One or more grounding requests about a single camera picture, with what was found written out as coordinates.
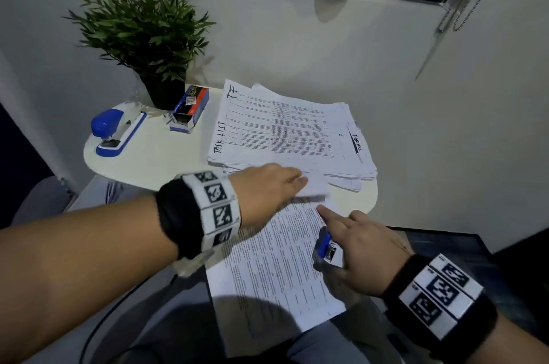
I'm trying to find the person's right hand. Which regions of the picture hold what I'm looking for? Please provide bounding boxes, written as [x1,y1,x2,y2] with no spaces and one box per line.
[314,204,416,298]

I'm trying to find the person's left hand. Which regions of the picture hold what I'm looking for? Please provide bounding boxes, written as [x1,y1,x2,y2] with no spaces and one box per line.
[228,163,309,230]

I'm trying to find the person's grey trousers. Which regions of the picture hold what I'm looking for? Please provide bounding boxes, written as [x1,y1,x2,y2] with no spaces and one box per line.
[111,273,404,364]

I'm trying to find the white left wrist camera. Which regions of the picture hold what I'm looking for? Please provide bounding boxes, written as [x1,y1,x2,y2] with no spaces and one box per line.
[173,246,215,279]

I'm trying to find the person's left forearm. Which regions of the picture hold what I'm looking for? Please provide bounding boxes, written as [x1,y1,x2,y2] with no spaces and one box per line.
[0,195,179,364]

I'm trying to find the blue staples box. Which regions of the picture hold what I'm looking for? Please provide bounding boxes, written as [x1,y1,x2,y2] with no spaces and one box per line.
[169,84,210,134]

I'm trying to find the black left wrist strap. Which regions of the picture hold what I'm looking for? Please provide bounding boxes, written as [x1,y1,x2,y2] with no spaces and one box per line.
[155,170,242,260]

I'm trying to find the printed paper bundle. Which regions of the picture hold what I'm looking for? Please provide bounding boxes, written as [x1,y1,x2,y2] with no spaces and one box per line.
[205,170,349,333]

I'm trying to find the person's right forearm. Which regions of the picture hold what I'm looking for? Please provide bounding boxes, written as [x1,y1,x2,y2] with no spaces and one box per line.
[476,314,549,364]

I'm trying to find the stack of printed papers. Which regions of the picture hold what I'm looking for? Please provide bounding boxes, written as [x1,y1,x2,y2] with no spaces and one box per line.
[208,79,378,193]

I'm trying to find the green potted plant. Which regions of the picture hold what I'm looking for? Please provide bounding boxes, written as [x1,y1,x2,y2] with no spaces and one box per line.
[63,0,216,111]

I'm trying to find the black left camera cable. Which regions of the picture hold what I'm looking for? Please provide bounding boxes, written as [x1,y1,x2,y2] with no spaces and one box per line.
[79,273,179,364]

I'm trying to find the grey round stool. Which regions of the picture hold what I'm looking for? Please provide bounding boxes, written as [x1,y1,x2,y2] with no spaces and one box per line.
[10,176,74,227]

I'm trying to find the blue white stapler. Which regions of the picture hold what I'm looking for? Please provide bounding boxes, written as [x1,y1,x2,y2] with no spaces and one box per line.
[313,227,345,269]
[90,106,148,158]

